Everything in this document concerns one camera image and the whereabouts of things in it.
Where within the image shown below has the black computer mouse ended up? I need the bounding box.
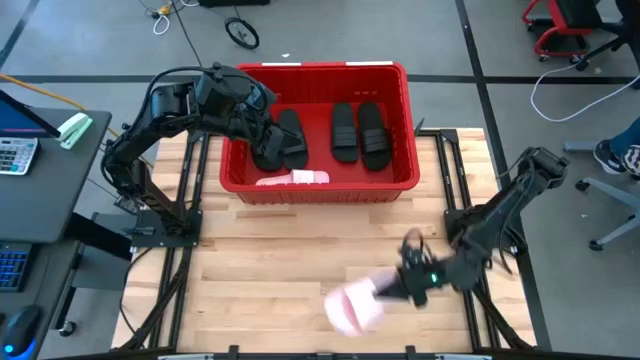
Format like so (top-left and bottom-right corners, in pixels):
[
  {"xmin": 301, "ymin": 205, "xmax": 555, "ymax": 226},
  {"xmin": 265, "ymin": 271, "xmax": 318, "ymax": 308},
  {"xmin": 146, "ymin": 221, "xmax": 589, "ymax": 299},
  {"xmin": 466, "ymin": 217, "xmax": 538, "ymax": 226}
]
[{"xmin": 0, "ymin": 304, "xmax": 42, "ymax": 357}]

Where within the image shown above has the pink slide sandal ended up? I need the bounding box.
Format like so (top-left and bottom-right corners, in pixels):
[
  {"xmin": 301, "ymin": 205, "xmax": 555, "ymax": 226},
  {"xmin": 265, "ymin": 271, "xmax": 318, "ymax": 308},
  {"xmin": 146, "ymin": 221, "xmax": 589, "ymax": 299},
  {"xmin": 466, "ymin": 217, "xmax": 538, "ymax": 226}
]
[
  {"xmin": 254, "ymin": 169, "xmax": 331, "ymax": 187},
  {"xmin": 322, "ymin": 269, "xmax": 401, "ymax": 337}
]

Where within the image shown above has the person's leg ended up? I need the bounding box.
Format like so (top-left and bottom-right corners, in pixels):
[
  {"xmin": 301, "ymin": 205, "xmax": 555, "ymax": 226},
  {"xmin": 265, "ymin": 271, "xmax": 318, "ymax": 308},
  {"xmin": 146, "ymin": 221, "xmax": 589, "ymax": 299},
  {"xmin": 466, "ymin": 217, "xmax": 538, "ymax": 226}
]
[{"xmin": 607, "ymin": 115, "xmax": 640, "ymax": 156}]

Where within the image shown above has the red plastic bin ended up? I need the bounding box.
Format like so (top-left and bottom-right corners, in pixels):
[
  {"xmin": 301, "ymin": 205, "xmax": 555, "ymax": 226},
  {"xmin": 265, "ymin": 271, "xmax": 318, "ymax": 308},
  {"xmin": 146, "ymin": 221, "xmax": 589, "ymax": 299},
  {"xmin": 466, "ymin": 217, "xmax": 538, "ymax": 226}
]
[{"xmin": 219, "ymin": 60, "xmax": 422, "ymax": 206}]

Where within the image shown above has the black aluminium rig frame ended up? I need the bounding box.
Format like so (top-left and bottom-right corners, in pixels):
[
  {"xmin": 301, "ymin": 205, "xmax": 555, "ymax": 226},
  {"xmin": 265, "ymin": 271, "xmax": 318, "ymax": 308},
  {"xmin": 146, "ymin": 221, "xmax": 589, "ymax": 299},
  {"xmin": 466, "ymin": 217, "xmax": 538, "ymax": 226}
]
[{"xmin": 119, "ymin": 127, "xmax": 534, "ymax": 360}]

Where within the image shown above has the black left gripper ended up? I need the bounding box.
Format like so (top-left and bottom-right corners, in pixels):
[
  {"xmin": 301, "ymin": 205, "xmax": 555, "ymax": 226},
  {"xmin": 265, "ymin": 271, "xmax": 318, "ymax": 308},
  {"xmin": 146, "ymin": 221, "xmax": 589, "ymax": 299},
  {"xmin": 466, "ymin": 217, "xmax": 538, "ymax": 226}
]
[{"xmin": 233, "ymin": 111, "xmax": 289, "ymax": 170}]

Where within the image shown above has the long white floor cable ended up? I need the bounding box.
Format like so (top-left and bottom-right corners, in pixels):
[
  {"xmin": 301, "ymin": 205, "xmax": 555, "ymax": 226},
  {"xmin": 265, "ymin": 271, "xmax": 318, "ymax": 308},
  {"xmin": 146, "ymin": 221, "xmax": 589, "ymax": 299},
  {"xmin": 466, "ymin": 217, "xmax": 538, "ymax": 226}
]
[{"xmin": 529, "ymin": 62, "xmax": 640, "ymax": 124}]

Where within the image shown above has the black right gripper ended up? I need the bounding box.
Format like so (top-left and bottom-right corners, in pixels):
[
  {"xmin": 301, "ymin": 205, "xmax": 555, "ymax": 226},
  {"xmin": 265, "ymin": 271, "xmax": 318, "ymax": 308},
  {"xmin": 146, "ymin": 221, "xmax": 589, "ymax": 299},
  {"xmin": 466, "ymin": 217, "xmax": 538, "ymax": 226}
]
[{"xmin": 373, "ymin": 251, "xmax": 454, "ymax": 308}]

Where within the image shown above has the person's shoe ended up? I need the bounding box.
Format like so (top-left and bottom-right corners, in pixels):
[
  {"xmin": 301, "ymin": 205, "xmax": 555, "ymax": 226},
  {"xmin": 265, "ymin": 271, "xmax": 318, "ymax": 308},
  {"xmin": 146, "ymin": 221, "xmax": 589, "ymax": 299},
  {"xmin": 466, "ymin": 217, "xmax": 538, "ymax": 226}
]
[
  {"xmin": 593, "ymin": 139, "xmax": 626, "ymax": 175},
  {"xmin": 621, "ymin": 144, "xmax": 640, "ymax": 179}
]

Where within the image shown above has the red chair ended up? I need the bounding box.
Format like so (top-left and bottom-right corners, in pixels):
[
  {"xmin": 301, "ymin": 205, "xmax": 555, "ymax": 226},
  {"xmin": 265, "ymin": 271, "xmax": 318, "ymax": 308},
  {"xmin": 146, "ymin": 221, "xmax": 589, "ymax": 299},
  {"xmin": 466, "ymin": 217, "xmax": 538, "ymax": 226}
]
[{"xmin": 521, "ymin": 0, "xmax": 619, "ymax": 64}]

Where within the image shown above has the grey office chair base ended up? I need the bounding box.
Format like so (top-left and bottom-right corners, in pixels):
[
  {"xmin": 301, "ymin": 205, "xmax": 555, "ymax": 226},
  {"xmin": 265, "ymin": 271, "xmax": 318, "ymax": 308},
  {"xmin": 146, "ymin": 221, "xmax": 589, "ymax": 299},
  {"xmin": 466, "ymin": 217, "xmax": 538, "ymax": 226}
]
[{"xmin": 574, "ymin": 177, "xmax": 640, "ymax": 251}]

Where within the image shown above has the black keyboard shelf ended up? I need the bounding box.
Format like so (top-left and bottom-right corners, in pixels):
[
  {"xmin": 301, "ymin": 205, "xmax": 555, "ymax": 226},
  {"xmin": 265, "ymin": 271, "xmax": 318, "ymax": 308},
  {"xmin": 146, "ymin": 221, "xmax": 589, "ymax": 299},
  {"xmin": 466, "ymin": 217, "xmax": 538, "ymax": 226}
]
[{"xmin": 0, "ymin": 239, "xmax": 84, "ymax": 360}]

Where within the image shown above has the orange floor cable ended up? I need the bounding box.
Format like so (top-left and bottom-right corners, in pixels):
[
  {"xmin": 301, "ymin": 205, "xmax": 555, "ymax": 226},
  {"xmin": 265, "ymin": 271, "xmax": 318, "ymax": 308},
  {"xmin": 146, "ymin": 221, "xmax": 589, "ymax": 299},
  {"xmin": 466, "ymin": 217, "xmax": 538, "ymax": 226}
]
[{"xmin": 0, "ymin": 73, "xmax": 154, "ymax": 169}]

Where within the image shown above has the backlit keyboard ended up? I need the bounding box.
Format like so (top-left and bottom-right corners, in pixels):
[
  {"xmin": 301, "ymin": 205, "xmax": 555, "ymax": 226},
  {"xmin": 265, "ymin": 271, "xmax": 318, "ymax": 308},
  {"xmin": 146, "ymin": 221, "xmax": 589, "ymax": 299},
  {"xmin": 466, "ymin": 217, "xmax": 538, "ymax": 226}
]
[{"xmin": 0, "ymin": 242, "xmax": 32, "ymax": 294}]

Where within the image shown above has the black spoked wheel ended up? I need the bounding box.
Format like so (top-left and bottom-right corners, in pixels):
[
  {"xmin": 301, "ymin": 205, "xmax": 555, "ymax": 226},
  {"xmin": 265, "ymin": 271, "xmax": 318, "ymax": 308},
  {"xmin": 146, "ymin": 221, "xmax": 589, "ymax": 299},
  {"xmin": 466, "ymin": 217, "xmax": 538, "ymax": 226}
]
[{"xmin": 224, "ymin": 16, "xmax": 261, "ymax": 51}]

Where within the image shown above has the black slide sandal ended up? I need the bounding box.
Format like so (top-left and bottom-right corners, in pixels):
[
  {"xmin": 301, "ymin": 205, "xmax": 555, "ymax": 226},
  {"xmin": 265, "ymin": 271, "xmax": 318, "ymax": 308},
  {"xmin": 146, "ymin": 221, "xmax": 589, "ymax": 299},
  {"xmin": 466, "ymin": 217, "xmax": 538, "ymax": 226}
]
[
  {"xmin": 331, "ymin": 102, "xmax": 360, "ymax": 164},
  {"xmin": 277, "ymin": 108, "xmax": 310, "ymax": 171},
  {"xmin": 357, "ymin": 102, "xmax": 393, "ymax": 172},
  {"xmin": 251, "ymin": 127, "xmax": 285, "ymax": 173}
]

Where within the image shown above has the black floor cable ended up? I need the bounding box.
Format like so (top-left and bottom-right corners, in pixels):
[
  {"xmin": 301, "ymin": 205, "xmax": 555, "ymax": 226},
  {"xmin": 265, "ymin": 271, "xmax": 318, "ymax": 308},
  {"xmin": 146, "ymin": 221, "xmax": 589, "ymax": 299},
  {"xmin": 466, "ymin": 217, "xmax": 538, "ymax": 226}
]
[{"xmin": 169, "ymin": 0, "xmax": 205, "ymax": 69}]

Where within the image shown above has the black desk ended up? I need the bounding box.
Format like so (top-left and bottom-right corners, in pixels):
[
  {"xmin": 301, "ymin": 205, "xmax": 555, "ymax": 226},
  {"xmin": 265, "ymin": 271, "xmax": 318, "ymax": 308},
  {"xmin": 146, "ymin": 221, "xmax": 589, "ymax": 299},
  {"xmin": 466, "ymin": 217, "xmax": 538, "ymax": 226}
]
[{"xmin": 0, "ymin": 107, "xmax": 112, "ymax": 244}]

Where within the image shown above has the mint green stapler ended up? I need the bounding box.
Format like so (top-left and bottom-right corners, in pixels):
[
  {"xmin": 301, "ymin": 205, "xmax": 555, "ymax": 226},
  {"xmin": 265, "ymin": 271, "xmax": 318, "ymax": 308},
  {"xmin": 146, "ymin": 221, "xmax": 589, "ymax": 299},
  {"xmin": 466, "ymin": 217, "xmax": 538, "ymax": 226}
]
[{"xmin": 55, "ymin": 112, "xmax": 94, "ymax": 150}]

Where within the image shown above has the black power adapter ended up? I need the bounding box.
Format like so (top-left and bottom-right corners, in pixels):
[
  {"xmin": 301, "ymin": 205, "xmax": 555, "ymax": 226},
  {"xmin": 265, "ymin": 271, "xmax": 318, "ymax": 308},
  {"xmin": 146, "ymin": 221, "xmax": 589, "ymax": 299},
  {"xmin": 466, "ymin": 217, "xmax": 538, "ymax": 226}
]
[{"xmin": 114, "ymin": 195, "xmax": 141, "ymax": 215}]

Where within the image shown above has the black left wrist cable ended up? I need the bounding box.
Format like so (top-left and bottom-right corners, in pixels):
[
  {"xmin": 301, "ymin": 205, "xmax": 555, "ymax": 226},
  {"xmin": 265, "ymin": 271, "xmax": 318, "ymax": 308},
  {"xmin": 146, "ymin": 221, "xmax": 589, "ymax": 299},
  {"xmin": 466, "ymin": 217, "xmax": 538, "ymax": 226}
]
[{"xmin": 142, "ymin": 64, "xmax": 216, "ymax": 121}]

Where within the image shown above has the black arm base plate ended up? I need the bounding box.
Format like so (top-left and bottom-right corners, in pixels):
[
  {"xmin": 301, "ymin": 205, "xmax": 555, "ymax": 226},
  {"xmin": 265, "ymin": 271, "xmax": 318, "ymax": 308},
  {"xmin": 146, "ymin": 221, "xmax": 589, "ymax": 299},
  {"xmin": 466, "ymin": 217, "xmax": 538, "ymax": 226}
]
[
  {"xmin": 443, "ymin": 208, "xmax": 519, "ymax": 250},
  {"xmin": 130, "ymin": 209, "xmax": 204, "ymax": 249}
]

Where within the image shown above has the grey calculator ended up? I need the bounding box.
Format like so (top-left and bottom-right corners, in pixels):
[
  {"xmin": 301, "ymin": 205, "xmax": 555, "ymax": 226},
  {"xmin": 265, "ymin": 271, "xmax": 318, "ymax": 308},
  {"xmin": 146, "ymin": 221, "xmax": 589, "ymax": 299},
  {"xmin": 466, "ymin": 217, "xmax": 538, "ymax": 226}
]
[{"xmin": 0, "ymin": 137, "xmax": 39, "ymax": 176}]

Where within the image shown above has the black office chair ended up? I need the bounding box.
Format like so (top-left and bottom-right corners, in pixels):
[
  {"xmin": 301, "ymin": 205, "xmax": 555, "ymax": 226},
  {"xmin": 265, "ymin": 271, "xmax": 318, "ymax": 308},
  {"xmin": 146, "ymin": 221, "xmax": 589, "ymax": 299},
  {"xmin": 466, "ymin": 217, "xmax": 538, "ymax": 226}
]
[{"xmin": 573, "ymin": 0, "xmax": 640, "ymax": 91}]

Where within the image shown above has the computer monitor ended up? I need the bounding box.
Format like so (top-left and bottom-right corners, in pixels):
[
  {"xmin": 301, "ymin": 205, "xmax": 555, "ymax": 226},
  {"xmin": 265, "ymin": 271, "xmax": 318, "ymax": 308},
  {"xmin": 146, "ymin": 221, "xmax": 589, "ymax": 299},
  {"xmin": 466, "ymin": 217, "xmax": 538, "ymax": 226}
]
[{"xmin": 0, "ymin": 89, "xmax": 61, "ymax": 139}]

